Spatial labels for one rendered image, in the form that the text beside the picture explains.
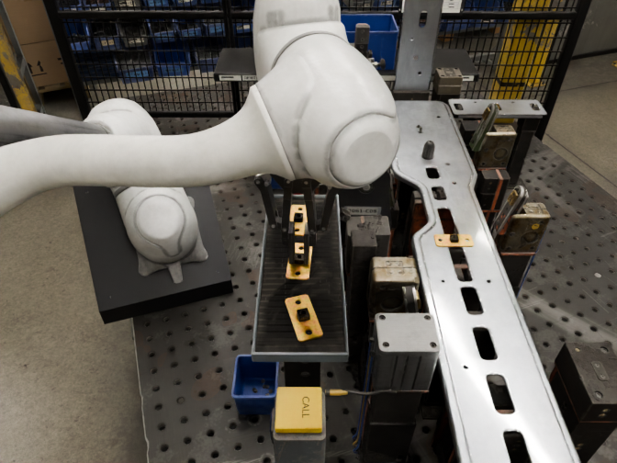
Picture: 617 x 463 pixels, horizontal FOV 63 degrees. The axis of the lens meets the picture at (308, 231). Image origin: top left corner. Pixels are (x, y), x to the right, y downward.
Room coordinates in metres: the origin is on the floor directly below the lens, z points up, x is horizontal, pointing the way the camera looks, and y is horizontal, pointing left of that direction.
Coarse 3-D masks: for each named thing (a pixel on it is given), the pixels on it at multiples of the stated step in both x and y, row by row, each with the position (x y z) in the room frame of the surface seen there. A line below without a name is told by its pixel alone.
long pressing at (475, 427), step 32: (416, 128) 1.31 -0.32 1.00; (448, 128) 1.31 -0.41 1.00; (416, 160) 1.15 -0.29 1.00; (448, 160) 1.15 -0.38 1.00; (448, 192) 1.00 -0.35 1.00; (480, 224) 0.88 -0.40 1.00; (416, 256) 0.77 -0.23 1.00; (448, 256) 0.78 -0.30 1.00; (480, 256) 0.78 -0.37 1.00; (448, 288) 0.68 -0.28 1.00; (480, 288) 0.68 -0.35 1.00; (512, 288) 0.69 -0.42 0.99; (448, 320) 0.60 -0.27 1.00; (480, 320) 0.60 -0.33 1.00; (512, 320) 0.60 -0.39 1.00; (448, 352) 0.53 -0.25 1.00; (512, 352) 0.53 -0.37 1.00; (448, 384) 0.46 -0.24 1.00; (480, 384) 0.47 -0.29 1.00; (512, 384) 0.47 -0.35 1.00; (544, 384) 0.47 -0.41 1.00; (448, 416) 0.41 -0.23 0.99; (480, 416) 0.41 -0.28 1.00; (512, 416) 0.41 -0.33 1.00; (544, 416) 0.41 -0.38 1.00; (480, 448) 0.36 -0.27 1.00; (544, 448) 0.36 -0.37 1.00
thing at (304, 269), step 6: (300, 246) 0.64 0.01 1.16; (300, 252) 0.62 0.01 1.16; (288, 258) 0.61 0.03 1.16; (294, 258) 0.60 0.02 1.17; (300, 258) 0.60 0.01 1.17; (288, 264) 0.59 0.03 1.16; (294, 264) 0.59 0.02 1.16; (300, 264) 0.59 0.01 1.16; (288, 270) 0.58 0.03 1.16; (294, 270) 0.58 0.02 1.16; (300, 270) 0.58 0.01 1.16; (306, 270) 0.58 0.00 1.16; (288, 276) 0.57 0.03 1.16; (294, 276) 0.57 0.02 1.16; (300, 276) 0.57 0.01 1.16; (306, 276) 0.57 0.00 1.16
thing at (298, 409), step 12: (276, 396) 0.35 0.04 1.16; (288, 396) 0.35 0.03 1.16; (300, 396) 0.35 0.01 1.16; (312, 396) 0.35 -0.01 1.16; (276, 408) 0.34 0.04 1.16; (288, 408) 0.33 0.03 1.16; (300, 408) 0.33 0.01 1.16; (312, 408) 0.33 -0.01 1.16; (276, 420) 0.32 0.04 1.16; (288, 420) 0.32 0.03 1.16; (300, 420) 0.32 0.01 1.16; (312, 420) 0.32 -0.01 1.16; (276, 432) 0.31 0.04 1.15; (288, 432) 0.31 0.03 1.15; (300, 432) 0.31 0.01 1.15; (312, 432) 0.31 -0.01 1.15
